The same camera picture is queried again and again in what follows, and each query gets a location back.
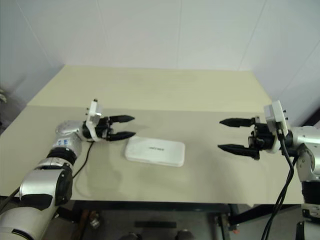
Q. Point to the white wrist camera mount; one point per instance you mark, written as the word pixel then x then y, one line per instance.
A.
pixel 94 111
pixel 275 112

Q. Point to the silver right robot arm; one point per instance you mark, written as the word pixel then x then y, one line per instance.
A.
pixel 307 136

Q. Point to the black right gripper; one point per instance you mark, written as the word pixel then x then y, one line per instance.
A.
pixel 262 136

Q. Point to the white rectangular box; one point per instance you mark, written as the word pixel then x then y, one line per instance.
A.
pixel 155 150

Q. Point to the black metal table frame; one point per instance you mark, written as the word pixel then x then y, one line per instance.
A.
pixel 150 207

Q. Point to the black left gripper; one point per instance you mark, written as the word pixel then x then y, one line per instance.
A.
pixel 103 128

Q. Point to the dark rounded shape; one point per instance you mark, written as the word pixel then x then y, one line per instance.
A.
pixel 185 235

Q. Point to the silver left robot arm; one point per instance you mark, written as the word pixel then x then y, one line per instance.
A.
pixel 37 185

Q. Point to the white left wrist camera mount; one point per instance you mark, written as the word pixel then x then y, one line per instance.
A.
pixel 94 111

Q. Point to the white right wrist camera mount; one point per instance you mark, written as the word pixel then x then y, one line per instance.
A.
pixel 275 112

